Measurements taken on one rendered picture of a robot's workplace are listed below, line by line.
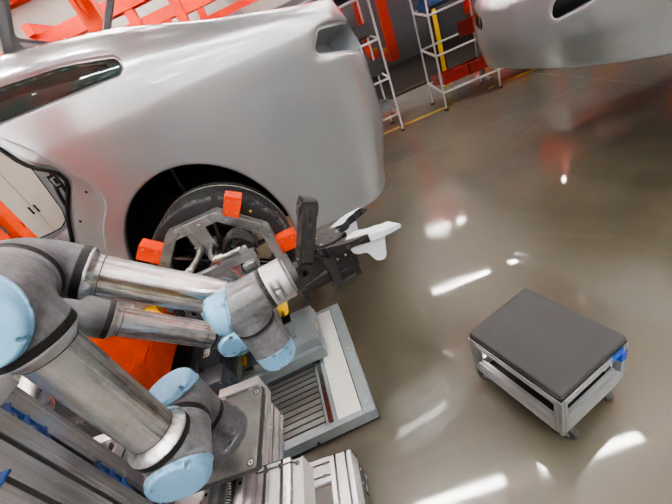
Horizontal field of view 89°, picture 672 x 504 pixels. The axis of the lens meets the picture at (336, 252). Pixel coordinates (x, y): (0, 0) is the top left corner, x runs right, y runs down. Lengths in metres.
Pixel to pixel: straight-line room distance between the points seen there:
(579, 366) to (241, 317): 1.18
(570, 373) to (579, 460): 0.36
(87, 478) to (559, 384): 1.30
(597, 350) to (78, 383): 1.45
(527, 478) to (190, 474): 1.22
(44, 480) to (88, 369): 0.25
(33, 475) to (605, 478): 1.59
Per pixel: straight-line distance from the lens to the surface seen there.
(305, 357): 2.01
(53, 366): 0.64
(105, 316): 1.00
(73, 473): 0.89
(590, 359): 1.49
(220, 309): 0.59
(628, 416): 1.79
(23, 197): 6.76
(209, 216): 1.50
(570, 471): 1.66
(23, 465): 0.83
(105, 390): 0.68
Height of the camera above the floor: 1.53
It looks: 31 degrees down
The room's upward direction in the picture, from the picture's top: 25 degrees counter-clockwise
